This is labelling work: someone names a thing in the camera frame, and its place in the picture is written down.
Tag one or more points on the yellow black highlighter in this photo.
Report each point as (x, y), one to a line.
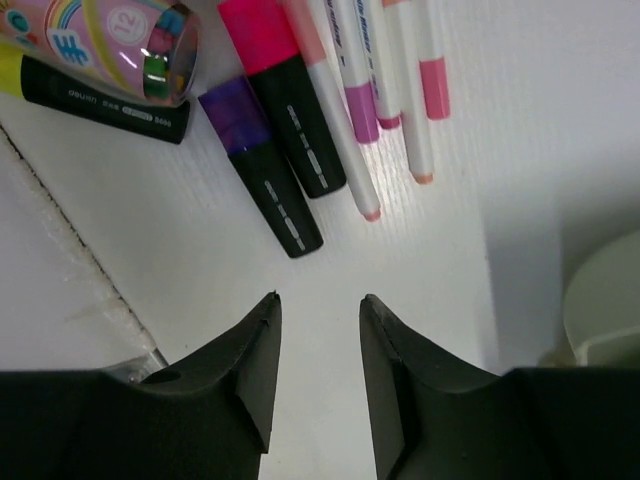
(36, 82)

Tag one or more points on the white pen pink tip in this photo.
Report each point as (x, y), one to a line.
(326, 88)

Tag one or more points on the white pen magenta cap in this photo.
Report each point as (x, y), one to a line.
(364, 65)

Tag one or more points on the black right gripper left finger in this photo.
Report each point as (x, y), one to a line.
(208, 416)

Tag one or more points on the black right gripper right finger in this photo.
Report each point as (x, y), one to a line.
(436, 416)

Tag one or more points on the green drawer with gold knob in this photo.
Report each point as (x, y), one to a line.
(601, 310)

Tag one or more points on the white pen orange band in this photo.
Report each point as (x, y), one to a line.
(417, 39)

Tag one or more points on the pink capped clip tube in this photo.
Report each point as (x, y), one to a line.
(140, 50)

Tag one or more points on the pink black highlighter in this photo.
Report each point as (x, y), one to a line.
(273, 63)

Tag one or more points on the purple black highlighter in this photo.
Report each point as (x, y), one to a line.
(237, 118)

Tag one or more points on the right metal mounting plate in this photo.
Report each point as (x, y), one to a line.
(137, 369)

